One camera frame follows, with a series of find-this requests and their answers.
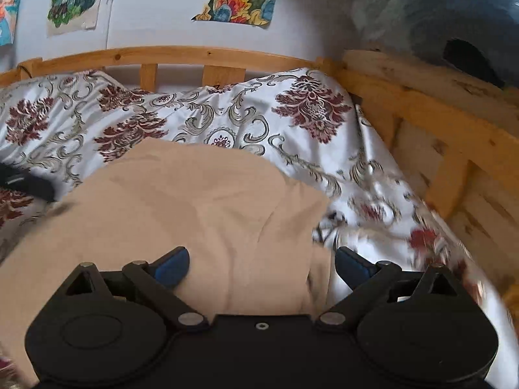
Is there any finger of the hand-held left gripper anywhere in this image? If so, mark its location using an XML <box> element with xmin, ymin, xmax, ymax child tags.
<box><xmin>0</xmin><ymin>164</ymin><xmax>56</xmax><ymax>202</ymax></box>

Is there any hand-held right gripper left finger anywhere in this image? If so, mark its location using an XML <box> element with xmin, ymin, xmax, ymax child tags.
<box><xmin>57</xmin><ymin>246</ymin><xmax>209</xmax><ymax>331</ymax></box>

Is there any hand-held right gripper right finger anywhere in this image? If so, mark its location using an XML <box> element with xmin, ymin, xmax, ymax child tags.
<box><xmin>316</xmin><ymin>246</ymin><xmax>467</xmax><ymax>329</ymax></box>

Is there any tan hooded zip jacket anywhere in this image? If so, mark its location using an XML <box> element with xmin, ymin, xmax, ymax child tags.
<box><xmin>0</xmin><ymin>138</ymin><xmax>331</xmax><ymax>389</ymax></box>

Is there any white floral satin blanket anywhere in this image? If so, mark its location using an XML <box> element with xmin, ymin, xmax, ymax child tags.
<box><xmin>0</xmin><ymin>67</ymin><xmax>519</xmax><ymax>389</ymax></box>

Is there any orange-haired cartoon figure poster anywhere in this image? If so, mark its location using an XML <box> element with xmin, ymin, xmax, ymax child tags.
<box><xmin>0</xmin><ymin>0</ymin><xmax>25</xmax><ymax>47</ymax></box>

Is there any blonde cartoon figure poster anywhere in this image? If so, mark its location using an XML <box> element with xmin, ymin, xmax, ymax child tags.
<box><xmin>46</xmin><ymin>0</ymin><xmax>109</xmax><ymax>38</ymax></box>

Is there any clear bag of bedding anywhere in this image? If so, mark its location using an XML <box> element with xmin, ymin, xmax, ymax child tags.
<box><xmin>330</xmin><ymin>0</ymin><xmax>519</xmax><ymax>88</ymax></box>

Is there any wooden bed frame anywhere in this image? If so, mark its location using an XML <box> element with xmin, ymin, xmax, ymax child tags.
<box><xmin>0</xmin><ymin>46</ymin><xmax>519</xmax><ymax>304</ymax></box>

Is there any white wall conduit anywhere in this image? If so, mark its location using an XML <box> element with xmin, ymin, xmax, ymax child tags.
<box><xmin>104</xmin><ymin>0</ymin><xmax>121</xmax><ymax>50</ymax></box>

